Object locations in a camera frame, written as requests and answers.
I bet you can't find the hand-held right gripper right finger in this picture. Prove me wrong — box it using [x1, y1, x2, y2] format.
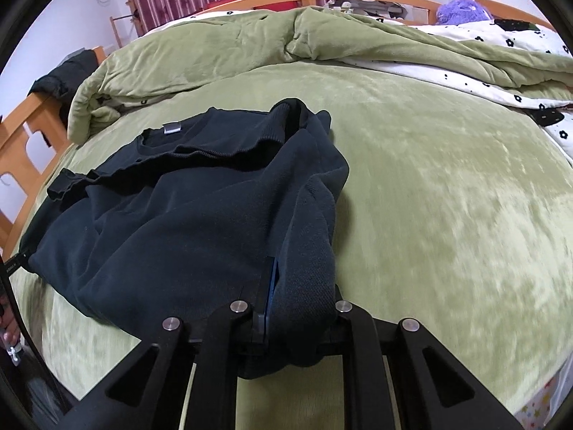
[322, 300, 524, 430]

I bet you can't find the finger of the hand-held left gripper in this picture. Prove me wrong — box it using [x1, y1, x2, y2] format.
[4, 251, 31, 277]

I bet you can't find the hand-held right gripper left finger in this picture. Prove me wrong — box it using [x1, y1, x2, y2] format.
[67, 255, 280, 430]

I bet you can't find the black sweatshirt with white print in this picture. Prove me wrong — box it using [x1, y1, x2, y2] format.
[20, 97, 350, 379]

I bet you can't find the person's left hand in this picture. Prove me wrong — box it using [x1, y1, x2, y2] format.
[0, 296, 22, 359]

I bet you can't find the star printed cloth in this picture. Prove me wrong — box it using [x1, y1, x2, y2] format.
[515, 367, 561, 418]

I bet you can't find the black jacket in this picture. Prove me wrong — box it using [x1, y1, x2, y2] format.
[28, 49, 98, 113]

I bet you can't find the green quilt with floral lining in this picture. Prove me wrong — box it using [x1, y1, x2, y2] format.
[67, 6, 573, 144]

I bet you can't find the wooden coat rack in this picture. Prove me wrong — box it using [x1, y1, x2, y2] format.
[110, 6, 139, 48]

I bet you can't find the white floral pillow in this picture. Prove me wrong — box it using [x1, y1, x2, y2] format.
[533, 107, 573, 162]

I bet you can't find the purple plush toy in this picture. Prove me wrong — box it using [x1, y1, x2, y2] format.
[435, 0, 494, 25]

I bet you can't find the wooden bed frame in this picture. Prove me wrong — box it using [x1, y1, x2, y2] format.
[0, 0, 560, 256]

